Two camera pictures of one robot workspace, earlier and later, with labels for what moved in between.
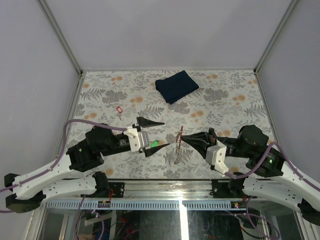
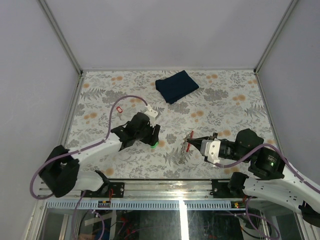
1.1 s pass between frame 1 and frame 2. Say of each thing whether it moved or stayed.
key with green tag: stayed
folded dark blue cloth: stayed
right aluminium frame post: stayed
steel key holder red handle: moved
